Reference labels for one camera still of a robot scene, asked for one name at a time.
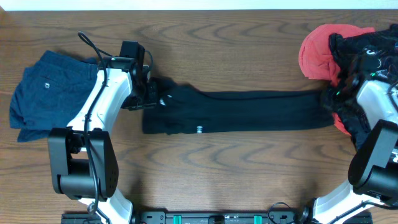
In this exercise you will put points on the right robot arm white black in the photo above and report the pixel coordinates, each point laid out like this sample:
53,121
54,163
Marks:
372,175

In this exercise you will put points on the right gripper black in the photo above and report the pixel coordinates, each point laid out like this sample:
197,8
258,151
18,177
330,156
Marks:
328,101

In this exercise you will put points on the black t-shirt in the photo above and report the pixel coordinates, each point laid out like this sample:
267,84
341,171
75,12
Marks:
182,108

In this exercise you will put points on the red cloth garment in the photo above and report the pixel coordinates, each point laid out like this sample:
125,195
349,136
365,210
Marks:
332,52

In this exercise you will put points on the black printed cycling jersey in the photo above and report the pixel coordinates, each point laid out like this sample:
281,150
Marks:
360,62

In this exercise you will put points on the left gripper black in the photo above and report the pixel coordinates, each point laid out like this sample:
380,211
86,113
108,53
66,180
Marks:
151,102

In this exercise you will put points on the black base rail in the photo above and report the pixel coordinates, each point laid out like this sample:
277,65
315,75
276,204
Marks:
276,215

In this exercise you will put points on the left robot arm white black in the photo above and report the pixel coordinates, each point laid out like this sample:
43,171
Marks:
82,159

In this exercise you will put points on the folded navy blue shorts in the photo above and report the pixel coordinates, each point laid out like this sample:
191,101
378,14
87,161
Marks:
50,94

